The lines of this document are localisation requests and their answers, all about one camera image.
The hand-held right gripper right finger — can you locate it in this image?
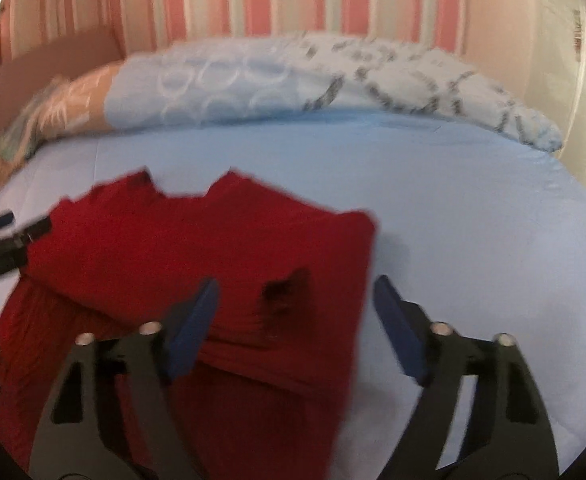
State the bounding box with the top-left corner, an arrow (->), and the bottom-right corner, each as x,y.
373,274 -> 561,480

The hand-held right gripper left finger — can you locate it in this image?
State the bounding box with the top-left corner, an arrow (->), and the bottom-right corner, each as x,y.
28,276 -> 221,480

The red garment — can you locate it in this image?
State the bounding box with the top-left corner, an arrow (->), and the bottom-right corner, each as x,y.
0,169 -> 378,480

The bed with light blue cover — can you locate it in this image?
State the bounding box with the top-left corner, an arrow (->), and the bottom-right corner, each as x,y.
0,110 -> 586,480

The pink headboard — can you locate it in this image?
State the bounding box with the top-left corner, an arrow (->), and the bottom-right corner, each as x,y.
0,25 -> 124,161

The patterned blue tan pillow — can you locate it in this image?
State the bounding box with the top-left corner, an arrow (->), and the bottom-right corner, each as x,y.
38,31 -> 564,155

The cream wardrobe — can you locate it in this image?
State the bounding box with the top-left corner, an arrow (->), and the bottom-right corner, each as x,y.
465,0 -> 586,223

